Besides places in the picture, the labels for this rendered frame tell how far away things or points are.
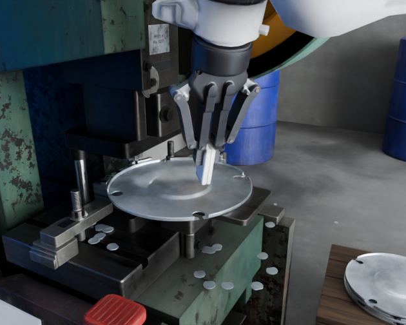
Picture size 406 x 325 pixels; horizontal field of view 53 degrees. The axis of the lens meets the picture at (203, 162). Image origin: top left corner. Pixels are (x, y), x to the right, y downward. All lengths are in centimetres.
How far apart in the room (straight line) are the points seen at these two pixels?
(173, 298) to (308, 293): 114
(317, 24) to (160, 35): 44
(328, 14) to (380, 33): 359
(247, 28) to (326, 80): 361
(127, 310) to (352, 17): 42
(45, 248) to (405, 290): 96
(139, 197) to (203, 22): 40
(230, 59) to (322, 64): 358
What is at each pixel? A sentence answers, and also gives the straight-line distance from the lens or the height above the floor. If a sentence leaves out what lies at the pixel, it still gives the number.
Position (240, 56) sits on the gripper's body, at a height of 107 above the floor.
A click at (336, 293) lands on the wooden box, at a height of 35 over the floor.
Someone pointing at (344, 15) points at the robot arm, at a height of 112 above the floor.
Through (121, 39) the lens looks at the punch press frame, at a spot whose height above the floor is 108.
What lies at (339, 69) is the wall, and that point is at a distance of 404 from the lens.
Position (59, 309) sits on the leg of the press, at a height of 62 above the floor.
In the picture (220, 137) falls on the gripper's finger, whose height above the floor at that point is 94.
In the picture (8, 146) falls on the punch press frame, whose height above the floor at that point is 87.
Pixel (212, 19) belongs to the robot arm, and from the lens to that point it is 47.
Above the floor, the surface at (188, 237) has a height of 70.
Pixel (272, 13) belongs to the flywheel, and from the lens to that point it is 105.
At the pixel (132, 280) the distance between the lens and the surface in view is 72.
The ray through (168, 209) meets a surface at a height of 78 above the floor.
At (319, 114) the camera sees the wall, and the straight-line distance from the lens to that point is 415.
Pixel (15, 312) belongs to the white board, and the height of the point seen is 58.
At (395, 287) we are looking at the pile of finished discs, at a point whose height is 38.
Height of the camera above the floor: 113
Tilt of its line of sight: 21 degrees down
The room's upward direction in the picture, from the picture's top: straight up
